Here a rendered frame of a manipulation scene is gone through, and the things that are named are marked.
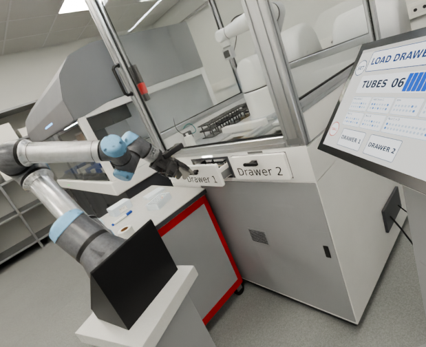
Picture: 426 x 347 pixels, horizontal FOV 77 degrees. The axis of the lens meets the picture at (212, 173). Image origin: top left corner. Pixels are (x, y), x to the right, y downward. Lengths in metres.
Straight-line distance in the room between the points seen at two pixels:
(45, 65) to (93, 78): 3.62
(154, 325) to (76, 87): 1.54
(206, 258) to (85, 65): 1.43
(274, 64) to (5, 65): 4.93
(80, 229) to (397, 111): 0.85
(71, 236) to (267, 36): 0.84
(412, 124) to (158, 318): 0.74
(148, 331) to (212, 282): 0.87
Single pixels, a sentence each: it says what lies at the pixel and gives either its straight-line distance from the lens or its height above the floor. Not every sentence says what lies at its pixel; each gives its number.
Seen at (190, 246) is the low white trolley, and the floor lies 0.54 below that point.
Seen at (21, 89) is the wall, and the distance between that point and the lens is 5.44.
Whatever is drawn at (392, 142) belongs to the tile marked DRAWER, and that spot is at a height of 1.02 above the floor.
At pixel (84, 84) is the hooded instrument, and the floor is 1.55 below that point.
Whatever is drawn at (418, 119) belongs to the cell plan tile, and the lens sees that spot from 0.64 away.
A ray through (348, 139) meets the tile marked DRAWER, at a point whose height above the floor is 1.00.
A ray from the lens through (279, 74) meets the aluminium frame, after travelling 0.95.
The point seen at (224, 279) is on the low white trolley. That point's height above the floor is 0.21.
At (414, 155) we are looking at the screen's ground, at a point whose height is 1.01.
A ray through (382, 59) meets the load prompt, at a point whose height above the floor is 1.16.
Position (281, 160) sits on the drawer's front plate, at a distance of 1.04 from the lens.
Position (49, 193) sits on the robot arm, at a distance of 1.15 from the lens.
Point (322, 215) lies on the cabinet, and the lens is 1.12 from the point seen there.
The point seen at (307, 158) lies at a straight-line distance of 1.01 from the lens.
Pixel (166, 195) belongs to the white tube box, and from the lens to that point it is 1.53.
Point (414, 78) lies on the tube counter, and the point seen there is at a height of 1.12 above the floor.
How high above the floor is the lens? 1.26
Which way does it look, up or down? 18 degrees down
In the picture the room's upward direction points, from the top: 23 degrees counter-clockwise
